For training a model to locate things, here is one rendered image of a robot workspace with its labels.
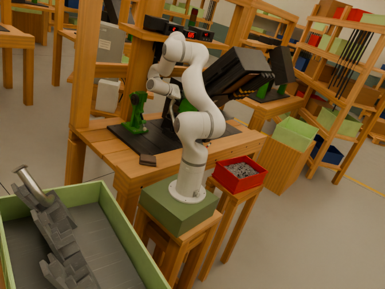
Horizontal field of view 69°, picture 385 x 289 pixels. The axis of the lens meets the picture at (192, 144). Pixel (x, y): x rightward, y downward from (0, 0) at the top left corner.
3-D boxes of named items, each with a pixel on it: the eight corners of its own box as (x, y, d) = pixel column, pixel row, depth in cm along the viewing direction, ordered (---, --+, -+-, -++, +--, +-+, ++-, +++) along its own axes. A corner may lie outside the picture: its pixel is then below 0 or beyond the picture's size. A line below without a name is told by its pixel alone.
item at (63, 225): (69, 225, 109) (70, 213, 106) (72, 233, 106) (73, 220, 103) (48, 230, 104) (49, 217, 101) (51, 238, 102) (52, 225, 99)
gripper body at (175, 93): (172, 94, 181) (182, 98, 190) (169, 80, 183) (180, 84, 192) (163, 98, 185) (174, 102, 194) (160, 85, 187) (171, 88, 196)
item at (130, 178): (260, 150, 263) (267, 136, 256) (126, 200, 154) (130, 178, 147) (248, 143, 270) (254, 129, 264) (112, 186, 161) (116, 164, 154)
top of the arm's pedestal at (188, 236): (220, 220, 151) (223, 214, 149) (180, 247, 127) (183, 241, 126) (179, 187, 167) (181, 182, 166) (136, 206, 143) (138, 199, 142)
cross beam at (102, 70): (212, 78, 273) (215, 69, 269) (87, 77, 178) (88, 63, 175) (209, 76, 276) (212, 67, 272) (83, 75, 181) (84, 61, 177)
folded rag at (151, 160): (156, 160, 170) (157, 155, 168) (156, 167, 163) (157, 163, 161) (139, 157, 167) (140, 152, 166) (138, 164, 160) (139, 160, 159)
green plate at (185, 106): (195, 119, 203) (208, 93, 198) (188, 117, 196) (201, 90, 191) (183, 112, 209) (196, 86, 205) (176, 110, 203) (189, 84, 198)
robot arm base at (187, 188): (213, 196, 141) (222, 165, 133) (184, 209, 129) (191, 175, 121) (189, 176, 153) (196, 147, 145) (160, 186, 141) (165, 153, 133)
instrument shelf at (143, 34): (228, 50, 234) (230, 46, 232) (141, 39, 168) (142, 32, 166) (206, 42, 247) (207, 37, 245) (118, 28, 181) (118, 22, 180)
